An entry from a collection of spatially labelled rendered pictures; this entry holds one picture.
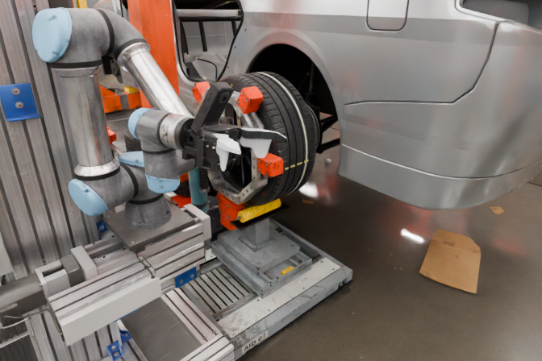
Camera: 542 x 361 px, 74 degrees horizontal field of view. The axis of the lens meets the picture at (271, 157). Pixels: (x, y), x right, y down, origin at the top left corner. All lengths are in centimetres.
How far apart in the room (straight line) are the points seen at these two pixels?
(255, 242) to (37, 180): 120
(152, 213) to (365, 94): 93
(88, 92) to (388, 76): 102
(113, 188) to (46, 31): 42
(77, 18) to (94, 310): 74
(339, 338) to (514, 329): 87
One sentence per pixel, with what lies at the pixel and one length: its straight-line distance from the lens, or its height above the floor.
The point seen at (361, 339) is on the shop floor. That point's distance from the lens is 197.
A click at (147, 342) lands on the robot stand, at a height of 21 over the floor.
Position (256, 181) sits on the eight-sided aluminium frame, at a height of 77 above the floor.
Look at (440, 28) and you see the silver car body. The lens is 136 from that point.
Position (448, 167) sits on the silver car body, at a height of 94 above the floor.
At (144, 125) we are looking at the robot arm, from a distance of 82.
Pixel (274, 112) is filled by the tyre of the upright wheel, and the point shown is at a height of 106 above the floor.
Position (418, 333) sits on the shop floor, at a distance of 208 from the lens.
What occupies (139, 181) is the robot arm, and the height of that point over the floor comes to 99.
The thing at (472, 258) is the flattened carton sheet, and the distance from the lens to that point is 268.
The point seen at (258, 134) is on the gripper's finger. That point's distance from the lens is 72.
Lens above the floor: 145
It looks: 22 degrees down
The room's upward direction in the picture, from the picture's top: straight up
